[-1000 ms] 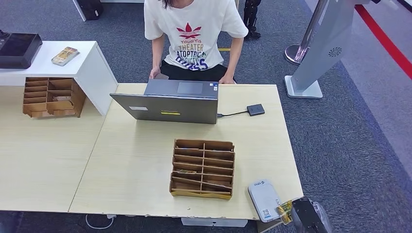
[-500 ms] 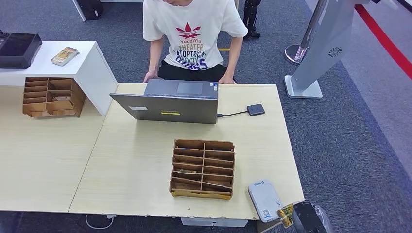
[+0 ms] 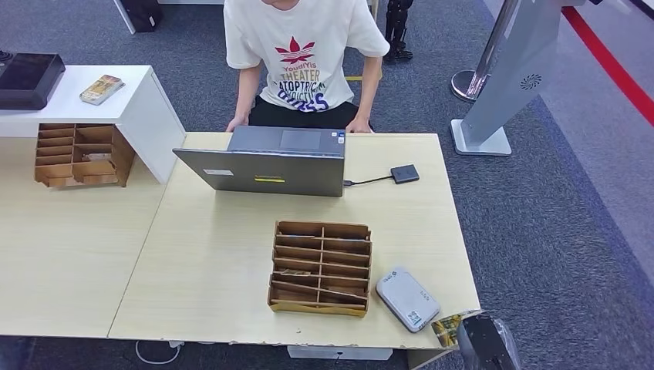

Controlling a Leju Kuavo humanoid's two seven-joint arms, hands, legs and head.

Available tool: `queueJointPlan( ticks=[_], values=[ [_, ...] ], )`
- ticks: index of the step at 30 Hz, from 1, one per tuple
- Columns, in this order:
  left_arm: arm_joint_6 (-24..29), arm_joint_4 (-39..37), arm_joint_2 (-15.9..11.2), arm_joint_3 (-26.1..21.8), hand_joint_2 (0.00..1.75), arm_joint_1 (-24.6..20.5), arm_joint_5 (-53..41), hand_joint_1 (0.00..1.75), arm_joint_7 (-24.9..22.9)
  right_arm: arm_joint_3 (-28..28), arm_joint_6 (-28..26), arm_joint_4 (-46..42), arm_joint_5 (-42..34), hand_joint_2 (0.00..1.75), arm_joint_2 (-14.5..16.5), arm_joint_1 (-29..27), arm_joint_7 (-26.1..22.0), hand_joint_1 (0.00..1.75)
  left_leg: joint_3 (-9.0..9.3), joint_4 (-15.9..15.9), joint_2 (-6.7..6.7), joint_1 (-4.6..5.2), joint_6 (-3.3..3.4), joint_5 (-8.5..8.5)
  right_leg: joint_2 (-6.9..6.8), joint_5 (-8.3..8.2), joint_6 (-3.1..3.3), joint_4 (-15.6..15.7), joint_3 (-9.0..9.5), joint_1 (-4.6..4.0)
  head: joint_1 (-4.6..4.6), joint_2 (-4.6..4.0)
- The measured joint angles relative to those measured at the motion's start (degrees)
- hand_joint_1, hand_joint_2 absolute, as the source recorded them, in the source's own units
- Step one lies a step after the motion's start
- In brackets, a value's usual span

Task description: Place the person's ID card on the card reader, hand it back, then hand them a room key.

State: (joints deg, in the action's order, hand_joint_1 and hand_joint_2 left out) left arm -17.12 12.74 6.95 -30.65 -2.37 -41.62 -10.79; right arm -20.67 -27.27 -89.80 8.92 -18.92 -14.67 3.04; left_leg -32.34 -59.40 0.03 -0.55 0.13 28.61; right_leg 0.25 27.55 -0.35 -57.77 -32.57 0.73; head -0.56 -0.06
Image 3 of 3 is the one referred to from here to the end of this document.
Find person's left hand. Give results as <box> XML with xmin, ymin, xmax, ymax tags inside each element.
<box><xmin>346</xmin><ymin>114</ymin><xmax>374</xmax><ymax>135</ymax></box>

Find person's right hand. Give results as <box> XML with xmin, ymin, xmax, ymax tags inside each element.
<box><xmin>226</xmin><ymin>113</ymin><xmax>251</xmax><ymax>134</ymax></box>

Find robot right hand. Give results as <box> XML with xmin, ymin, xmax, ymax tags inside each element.
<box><xmin>456</xmin><ymin>312</ymin><xmax>522</xmax><ymax>370</ymax></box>

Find gold patterned ID card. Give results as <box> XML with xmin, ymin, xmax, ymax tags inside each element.
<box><xmin>430</xmin><ymin>310</ymin><xmax>484</xmax><ymax>349</ymax></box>

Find grey card reader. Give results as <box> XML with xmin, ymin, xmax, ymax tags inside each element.
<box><xmin>375</xmin><ymin>266</ymin><xmax>442</xmax><ymax>334</ymax></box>

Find person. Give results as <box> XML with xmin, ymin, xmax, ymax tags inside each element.
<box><xmin>223</xmin><ymin>0</ymin><xmax>391</xmax><ymax>135</ymax></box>

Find wooden slotted card organizer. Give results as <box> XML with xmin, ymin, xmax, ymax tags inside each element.
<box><xmin>34</xmin><ymin>123</ymin><xmax>137</xmax><ymax>188</ymax></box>
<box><xmin>266</xmin><ymin>220</ymin><xmax>373</xmax><ymax>318</ymax></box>

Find grey laptop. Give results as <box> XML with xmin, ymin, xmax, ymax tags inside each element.
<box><xmin>172</xmin><ymin>125</ymin><xmax>347</xmax><ymax>198</ymax></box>

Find wooden desk leg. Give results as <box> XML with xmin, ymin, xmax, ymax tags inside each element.
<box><xmin>407</xmin><ymin>350</ymin><xmax>446</xmax><ymax>370</ymax></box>

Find small black square device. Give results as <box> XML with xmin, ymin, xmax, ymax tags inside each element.
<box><xmin>390</xmin><ymin>164</ymin><xmax>421</xmax><ymax>185</ymax></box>

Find white shelf riser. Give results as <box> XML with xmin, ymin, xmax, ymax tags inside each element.
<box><xmin>0</xmin><ymin>65</ymin><xmax>187</xmax><ymax>185</ymax></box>

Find black robot legs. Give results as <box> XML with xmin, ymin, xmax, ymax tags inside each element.
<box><xmin>383</xmin><ymin>0</ymin><xmax>415</xmax><ymax>61</ymax></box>

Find stack of patterned cards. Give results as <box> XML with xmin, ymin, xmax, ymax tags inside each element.
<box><xmin>79</xmin><ymin>74</ymin><xmax>126</xmax><ymax>106</ymax></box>

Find black cabinet box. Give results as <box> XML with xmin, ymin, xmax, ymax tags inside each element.
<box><xmin>120</xmin><ymin>0</ymin><xmax>164</xmax><ymax>32</ymax></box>

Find white box under desk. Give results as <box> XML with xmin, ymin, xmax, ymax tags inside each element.
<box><xmin>287</xmin><ymin>346</ymin><xmax>393</xmax><ymax>361</ymax></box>

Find silver kiosk stand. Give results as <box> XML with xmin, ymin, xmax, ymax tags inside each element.
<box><xmin>450</xmin><ymin>0</ymin><xmax>565</xmax><ymax>156</ymax></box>

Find black tray box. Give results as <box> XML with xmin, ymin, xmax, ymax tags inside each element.
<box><xmin>0</xmin><ymin>52</ymin><xmax>66</xmax><ymax>111</ymax></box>

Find thin black device cable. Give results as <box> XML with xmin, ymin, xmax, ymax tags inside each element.
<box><xmin>343</xmin><ymin>175</ymin><xmax>393</xmax><ymax>187</ymax></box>

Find chrome stanchion post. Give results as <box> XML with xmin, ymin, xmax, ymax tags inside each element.
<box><xmin>450</xmin><ymin>0</ymin><xmax>520</xmax><ymax>103</ymax></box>

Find white cable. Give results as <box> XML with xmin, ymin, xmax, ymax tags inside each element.
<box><xmin>134</xmin><ymin>341</ymin><xmax>184</xmax><ymax>365</ymax></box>

